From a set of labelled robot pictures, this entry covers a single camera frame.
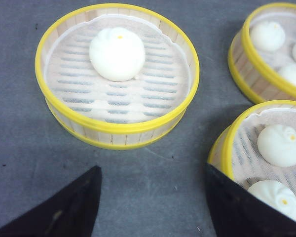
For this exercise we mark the large white bun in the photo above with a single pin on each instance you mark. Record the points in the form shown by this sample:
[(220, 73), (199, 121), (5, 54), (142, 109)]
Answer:
[(117, 54)]

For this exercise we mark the white gauze liner front basket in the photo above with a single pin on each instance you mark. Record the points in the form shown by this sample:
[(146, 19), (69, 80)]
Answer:
[(248, 165)]

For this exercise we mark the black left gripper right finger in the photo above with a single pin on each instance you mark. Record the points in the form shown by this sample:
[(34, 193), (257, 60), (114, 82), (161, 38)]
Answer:
[(237, 213)]

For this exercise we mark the white bun yellow dot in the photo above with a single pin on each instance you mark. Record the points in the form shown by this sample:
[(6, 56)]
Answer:
[(277, 145)]

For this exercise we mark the white gauze liner rear basket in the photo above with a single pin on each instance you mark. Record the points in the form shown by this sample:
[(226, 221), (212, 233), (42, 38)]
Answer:
[(282, 56)]

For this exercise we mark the white gauze liner basket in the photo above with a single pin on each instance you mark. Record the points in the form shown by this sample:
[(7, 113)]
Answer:
[(248, 165), (282, 56)]

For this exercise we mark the bamboo steamer basket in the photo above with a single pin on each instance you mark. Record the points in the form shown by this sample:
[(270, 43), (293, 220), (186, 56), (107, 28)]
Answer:
[(221, 152), (105, 134), (252, 75)]

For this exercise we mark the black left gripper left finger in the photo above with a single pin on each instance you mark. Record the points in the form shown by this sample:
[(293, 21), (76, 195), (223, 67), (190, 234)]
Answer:
[(69, 213)]

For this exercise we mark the white bun front-left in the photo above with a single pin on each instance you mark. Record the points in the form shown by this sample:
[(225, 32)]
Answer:
[(288, 72)]

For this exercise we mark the white gauze steamer liner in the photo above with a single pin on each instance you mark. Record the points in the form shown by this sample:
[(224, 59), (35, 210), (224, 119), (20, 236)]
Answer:
[(163, 83)]

